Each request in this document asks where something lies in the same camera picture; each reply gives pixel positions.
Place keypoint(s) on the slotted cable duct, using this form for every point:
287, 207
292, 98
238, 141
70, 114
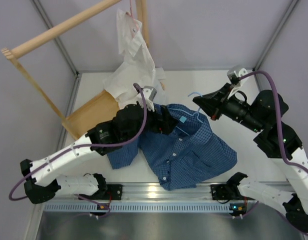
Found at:
153, 207

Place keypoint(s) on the aluminium frame post left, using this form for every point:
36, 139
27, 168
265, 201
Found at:
42, 13

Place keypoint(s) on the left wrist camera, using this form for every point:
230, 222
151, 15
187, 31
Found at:
149, 94

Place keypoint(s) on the aluminium frame post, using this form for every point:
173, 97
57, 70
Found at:
42, 13
278, 29

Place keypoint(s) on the blue checked shirt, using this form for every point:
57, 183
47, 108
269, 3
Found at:
179, 161

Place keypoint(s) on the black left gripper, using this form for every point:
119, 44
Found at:
166, 124

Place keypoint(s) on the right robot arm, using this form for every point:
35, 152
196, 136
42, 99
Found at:
277, 140

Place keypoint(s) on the wooden clothes rack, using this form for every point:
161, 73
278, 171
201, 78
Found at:
23, 112

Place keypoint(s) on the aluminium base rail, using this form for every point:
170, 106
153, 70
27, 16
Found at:
154, 192

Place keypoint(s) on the blue wire hanger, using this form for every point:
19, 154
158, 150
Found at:
189, 120

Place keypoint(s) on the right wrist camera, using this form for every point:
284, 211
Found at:
235, 73

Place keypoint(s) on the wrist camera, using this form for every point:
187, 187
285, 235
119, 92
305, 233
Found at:
235, 73
149, 94

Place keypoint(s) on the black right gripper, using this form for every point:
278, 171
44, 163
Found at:
212, 103

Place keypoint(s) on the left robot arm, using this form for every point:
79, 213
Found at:
44, 179

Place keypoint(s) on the aluminium frame post right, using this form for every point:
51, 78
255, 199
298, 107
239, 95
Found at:
278, 29

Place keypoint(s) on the white shirt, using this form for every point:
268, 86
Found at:
137, 67

